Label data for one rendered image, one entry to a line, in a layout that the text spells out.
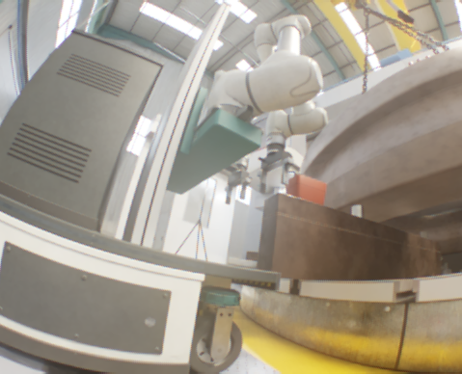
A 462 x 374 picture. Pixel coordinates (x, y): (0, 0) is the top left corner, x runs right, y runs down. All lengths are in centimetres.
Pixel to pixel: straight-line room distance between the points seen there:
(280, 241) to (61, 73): 97
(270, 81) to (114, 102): 43
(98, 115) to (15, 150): 22
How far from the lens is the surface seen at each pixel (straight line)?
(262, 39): 128
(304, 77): 67
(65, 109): 60
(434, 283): 76
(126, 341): 46
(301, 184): 111
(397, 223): 561
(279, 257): 96
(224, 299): 58
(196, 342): 60
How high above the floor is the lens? 30
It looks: 22 degrees up
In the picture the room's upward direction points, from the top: 9 degrees clockwise
